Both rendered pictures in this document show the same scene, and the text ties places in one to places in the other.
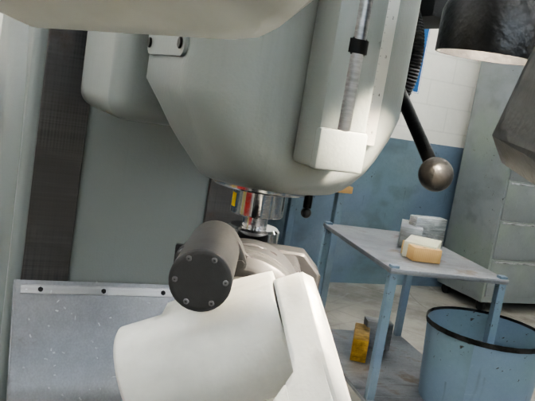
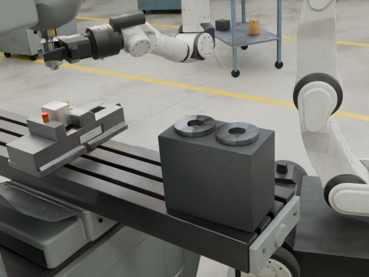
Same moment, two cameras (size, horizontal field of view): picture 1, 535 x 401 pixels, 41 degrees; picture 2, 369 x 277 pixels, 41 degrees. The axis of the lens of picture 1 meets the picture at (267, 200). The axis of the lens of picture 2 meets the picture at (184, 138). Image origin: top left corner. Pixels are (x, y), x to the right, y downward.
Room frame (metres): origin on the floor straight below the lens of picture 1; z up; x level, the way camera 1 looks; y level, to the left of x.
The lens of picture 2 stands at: (0.92, 1.29, 1.58)
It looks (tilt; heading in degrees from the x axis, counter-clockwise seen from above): 26 degrees down; 243
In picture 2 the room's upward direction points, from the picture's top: 5 degrees counter-clockwise
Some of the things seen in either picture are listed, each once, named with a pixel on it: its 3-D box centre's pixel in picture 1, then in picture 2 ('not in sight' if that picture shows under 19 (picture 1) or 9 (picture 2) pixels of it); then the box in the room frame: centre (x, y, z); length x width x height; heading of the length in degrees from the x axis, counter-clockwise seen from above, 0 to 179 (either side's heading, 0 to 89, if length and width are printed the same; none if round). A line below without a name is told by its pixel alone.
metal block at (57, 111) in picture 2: not in sight; (56, 115); (0.65, -0.02, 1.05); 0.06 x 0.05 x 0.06; 114
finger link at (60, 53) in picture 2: not in sight; (55, 55); (0.63, 0.04, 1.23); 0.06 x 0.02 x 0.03; 1
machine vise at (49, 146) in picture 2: not in sight; (68, 128); (0.62, -0.03, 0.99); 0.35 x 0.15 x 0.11; 24
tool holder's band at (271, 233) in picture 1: (253, 231); (49, 42); (0.63, 0.01, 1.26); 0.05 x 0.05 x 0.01
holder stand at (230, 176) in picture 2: not in sight; (217, 168); (0.44, 0.49, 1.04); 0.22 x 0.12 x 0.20; 119
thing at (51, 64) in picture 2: not in sight; (51, 54); (0.63, 0.01, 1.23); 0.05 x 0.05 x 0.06
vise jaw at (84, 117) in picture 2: not in sight; (73, 114); (0.60, -0.04, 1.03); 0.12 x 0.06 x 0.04; 114
